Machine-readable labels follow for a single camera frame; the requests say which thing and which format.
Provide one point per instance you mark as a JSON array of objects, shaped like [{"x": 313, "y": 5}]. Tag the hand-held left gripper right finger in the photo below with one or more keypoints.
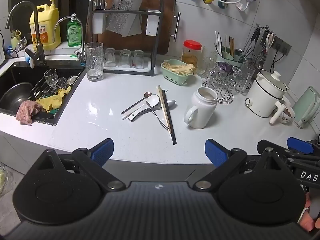
[{"x": 216, "y": 152}]

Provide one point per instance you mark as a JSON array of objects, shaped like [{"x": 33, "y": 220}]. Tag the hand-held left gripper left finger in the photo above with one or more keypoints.
[{"x": 102, "y": 152}]

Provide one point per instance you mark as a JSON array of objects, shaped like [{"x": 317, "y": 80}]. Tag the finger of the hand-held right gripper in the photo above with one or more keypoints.
[
  {"x": 300, "y": 145},
  {"x": 300, "y": 159}
]

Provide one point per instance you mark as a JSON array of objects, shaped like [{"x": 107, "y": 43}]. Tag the black chopstick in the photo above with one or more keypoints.
[
  {"x": 171, "y": 127},
  {"x": 174, "y": 140}
]

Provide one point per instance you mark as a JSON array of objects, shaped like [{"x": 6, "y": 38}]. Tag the white ceramic mug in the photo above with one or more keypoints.
[{"x": 202, "y": 110}]

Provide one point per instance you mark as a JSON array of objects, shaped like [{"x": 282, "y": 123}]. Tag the brown wooden chopstick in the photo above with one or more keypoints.
[{"x": 168, "y": 124}]

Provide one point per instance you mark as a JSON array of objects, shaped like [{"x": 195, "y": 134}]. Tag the ivory chopstick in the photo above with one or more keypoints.
[{"x": 163, "y": 105}]

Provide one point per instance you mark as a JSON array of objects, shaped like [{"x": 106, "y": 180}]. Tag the white ceramic spoon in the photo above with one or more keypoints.
[{"x": 153, "y": 101}]

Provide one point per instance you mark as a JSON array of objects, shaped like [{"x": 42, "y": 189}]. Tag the bronze metal spoon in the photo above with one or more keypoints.
[{"x": 148, "y": 95}]

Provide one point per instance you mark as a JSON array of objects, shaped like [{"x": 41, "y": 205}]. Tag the row of hanging kitchen utensils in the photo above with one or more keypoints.
[{"x": 255, "y": 45}]

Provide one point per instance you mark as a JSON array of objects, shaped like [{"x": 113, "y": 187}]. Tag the person's right hand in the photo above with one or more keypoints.
[{"x": 306, "y": 223}]

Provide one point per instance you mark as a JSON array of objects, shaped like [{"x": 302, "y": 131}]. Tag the small white patterned cup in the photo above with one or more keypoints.
[{"x": 285, "y": 115}]

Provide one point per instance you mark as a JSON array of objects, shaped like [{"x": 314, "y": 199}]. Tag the mint green kettle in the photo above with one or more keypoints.
[{"x": 306, "y": 107}]

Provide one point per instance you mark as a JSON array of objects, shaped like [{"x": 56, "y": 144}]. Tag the white electric cooker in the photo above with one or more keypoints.
[{"x": 265, "y": 97}]

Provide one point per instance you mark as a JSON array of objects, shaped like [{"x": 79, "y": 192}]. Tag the yellow cloth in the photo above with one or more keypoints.
[{"x": 52, "y": 100}]

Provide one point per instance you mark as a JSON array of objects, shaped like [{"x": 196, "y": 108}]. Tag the set of stemmed glasses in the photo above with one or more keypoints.
[{"x": 220, "y": 76}]

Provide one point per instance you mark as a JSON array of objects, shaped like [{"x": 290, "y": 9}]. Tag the textured glass pitcher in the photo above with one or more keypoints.
[
  {"x": 246, "y": 80},
  {"x": 208, "y": 62},
  {"x": 94, "y": 62}
]

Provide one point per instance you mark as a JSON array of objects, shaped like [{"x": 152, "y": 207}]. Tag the steel wool scrubber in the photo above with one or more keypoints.
[{"x": 64, "y": 82}]

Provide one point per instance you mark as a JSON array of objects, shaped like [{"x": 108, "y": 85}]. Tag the green plastic basket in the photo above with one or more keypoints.
[{"x": 175, "y": 78}]

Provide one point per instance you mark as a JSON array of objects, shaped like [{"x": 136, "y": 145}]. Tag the purple round lid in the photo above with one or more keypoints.
[{"x": 224, "y": 67}]

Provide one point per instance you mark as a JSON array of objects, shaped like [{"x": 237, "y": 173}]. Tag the pink cloth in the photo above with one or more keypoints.
[{"x": 26, "y": 111}]

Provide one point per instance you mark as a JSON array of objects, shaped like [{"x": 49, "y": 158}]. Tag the black sink drain rack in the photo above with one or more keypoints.
[{"x": 42, "y": 86}]

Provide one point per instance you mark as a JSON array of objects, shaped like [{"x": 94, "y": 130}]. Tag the clear wine glass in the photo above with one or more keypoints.
[{"x": 51, "y": 78}]

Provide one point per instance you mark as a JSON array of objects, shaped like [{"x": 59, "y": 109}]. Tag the bundle of dried beige strips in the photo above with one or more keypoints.
[{"x": 180, "y": 68}]

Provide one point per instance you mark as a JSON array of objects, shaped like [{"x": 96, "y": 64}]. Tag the red-lidded plastic jar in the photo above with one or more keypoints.
[{"x": 191, "y": 55}]

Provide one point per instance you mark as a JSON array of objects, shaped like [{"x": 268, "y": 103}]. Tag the clear plastic bag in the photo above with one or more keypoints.
[{"x": 5, "y": 180}]

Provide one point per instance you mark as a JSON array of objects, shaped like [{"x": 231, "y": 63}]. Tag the steel bowl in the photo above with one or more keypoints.
[{"x": 15, "y": 96}]

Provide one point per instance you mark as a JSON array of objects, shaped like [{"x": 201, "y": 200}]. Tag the steel ladle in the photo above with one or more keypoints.
[{"x": 239, "y": 50}]

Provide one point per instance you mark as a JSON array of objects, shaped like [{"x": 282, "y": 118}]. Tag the bundle of assorted chopsticks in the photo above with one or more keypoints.
[{"x": 226, "y": 45}]

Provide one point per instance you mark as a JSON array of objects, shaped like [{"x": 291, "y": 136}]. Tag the wooden cutting board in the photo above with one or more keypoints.
[{"x": 132, "y": 43}]

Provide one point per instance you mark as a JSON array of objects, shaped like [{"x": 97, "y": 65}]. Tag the black kitchen sink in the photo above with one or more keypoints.
[{"x": 15, "y": 77}]

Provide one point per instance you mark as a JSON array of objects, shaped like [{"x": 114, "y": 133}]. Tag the chrome curved faucet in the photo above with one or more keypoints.
[{"x": 81, "y": 37}]

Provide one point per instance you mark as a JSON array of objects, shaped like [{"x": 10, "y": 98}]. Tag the green dish soap bottle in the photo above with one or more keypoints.
[{"x": 74, "y": 33}]

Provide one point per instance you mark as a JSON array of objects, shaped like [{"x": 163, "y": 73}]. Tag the crumpled plastic wrapper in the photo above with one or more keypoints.
[{"x": 20, "y": 45}]

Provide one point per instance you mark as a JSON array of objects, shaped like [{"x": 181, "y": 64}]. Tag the yellow detergent jug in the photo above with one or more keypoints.
[{"x": 46, "y": 27}]

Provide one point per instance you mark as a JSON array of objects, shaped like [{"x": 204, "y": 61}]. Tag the dark tall kitchen faucet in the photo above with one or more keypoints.
[{"x": 37, "y": 30}]

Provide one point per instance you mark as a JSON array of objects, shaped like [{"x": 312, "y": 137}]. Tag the patterned glass cutting board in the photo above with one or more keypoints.
[{"x": 122, "y": 15}]

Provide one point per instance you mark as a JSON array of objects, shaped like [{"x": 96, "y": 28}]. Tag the white countertop appliance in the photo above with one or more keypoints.
[{"x": 2, "y": 56}]

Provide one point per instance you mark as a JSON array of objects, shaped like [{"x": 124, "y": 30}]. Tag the small pale green bottle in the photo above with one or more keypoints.
[{"x": 15, "y": 38}]

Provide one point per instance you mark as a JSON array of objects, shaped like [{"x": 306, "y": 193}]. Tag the dark wall power outlet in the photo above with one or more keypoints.
[{"x": 283, "y": 46}]

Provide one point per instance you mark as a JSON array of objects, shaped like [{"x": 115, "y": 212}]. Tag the wall hook rail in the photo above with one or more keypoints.
[{"x": 266, "y": 27}]

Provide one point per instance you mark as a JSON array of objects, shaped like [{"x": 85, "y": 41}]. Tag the black dish rack frame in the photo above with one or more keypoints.
[{"x": 160, "y": 42}]

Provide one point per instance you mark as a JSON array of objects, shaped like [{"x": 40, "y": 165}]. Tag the blue wall valve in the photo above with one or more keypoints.
[{"x": 222, "y": 4}]

